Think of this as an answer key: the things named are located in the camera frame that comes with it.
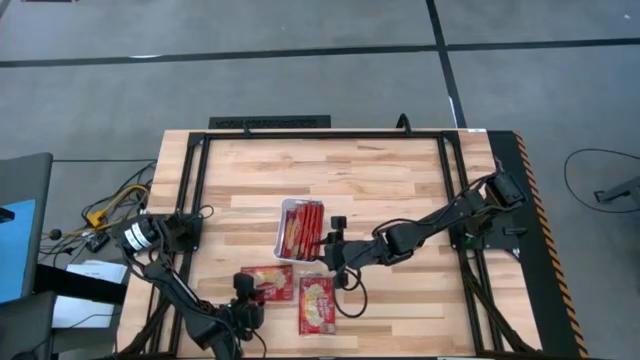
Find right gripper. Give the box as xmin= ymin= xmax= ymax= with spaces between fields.
xmin=319 ymin=215 xmax=386 ymax=291

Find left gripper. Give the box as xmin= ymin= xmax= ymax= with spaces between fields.
xmin=225 ymin=272 xmax=266 ymax=341

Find white plastic basket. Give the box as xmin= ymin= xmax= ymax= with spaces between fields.
xmin=273 ymin=197 xmax=327 ymax=264

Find black perforated floor panel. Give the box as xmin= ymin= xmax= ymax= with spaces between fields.
xmin=208 ymin=114 xmax=332 ymax=130

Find white paper sheets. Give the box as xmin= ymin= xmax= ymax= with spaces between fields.
xmin=52 ymin=259 xmax=129 ymax=330

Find small black device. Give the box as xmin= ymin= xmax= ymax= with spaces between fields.
xmin=84 ymin=232 xmax=111 ymax=254

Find black bar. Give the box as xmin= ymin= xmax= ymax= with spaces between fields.
xmin=33 ymin=263 xmax=129 ymax=305

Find dark grey chair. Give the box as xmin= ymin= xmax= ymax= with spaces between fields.
xmin=0 ymin=291 xmax=119 ymax=360

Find blue sheet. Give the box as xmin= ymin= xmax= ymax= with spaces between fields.
xmin=0 ymin=198 xmax=37 ymax=305

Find grey desk surface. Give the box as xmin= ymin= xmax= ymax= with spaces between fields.
xmin=0 ymin=152 xmax=54 ymax=301

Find black stand leg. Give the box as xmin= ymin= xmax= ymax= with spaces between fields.
xmin=593 ymin=175 xmax=640 ymax=205

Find black looped gripper cable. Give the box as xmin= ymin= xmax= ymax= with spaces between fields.
xmin=331 ymin=267 xmax=370 ymax=320

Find black metal table frame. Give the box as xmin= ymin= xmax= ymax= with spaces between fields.
xmin=117 ymin=130 xmax=541 ymax=359

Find yellow and black cable bundle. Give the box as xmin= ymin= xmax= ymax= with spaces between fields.
xmin=38 ymin=162 xmax=156 ymax=256

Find black floor cable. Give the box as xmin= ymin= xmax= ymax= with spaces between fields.
xmin=563 ymin=147 xmax=640 ymax=215

